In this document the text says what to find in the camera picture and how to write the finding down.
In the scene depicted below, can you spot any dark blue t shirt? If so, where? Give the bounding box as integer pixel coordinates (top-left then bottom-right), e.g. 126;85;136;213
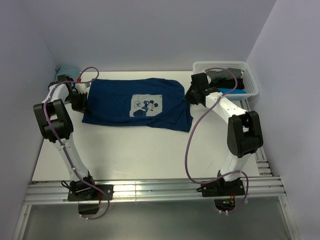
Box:
82;78;193;133

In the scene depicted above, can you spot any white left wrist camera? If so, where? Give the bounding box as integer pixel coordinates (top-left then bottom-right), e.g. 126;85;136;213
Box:
75;77;91;94

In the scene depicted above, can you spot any pale teal t shirt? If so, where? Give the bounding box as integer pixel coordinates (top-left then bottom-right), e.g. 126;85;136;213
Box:
53;64;81;105

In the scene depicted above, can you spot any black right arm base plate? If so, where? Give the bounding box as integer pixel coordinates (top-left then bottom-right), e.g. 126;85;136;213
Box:
196;178;245;212

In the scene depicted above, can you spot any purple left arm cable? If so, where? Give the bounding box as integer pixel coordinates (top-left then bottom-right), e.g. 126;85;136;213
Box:
42;66;111;221

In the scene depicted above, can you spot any grey rolled t shirt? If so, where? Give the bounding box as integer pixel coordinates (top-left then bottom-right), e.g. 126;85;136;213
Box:
205;68;244;82

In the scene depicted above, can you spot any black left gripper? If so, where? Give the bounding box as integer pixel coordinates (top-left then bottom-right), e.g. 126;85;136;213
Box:
65;91;90;115

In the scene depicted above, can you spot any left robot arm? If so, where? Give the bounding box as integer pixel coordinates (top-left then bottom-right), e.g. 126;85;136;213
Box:
33;74;98;200

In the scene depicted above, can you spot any light blue rolled t shirt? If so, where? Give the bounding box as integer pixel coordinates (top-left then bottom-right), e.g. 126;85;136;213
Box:
218;88;247;95

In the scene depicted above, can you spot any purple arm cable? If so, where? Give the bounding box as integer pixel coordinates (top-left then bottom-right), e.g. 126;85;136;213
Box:
186;68;250;215
42;66;111;221

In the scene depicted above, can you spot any white plastic basket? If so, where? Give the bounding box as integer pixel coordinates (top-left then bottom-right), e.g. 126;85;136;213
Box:
193;61;259;101

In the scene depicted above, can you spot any aluminium frame rail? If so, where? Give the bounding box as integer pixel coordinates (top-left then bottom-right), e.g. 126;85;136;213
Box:
13;104;302;240

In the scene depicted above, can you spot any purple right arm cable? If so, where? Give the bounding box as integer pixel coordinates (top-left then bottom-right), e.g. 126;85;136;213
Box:
186;68;250;215

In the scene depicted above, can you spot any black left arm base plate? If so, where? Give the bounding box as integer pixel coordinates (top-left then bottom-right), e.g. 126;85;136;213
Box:
67;184;114;217

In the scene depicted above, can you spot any black rolled t shirt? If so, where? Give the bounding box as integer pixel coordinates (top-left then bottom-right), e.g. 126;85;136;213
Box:
209;78;245;90

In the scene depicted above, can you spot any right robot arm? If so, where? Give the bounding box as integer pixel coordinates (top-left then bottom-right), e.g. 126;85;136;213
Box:
184;72;264;197

